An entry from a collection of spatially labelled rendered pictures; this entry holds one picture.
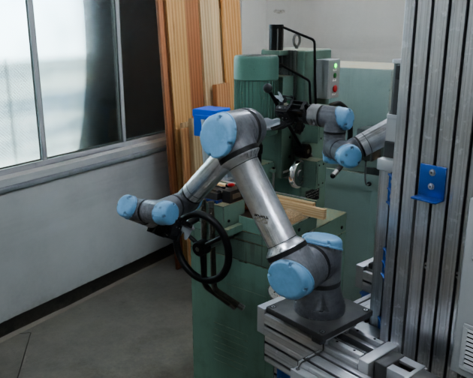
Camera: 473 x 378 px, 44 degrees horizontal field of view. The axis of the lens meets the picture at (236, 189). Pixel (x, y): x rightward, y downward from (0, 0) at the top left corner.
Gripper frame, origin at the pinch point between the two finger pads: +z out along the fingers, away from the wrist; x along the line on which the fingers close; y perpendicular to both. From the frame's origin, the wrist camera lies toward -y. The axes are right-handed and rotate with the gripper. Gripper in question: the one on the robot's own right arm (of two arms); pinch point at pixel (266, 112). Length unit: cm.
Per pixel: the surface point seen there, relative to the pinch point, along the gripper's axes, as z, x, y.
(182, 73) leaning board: 138, -73, -71
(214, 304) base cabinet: 21, 63, -54
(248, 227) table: 3.0, 35.6, -27.1
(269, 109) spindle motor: 4.3, -5.8, -5.5
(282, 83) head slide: 5.5, -19.7, -6.8
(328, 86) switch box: -4.7, -31.7, -21.6
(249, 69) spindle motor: 9.4, -12.2, 9.6
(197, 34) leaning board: 144, -105, -69
